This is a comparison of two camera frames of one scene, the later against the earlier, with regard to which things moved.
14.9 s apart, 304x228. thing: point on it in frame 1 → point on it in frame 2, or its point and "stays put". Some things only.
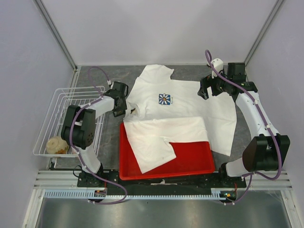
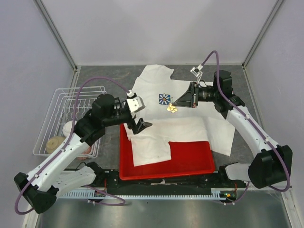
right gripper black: (206, 82) → (188, 99)
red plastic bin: (192, 158) stays put
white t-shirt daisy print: (160, 111) stays put
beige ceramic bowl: (55, 145) stays put
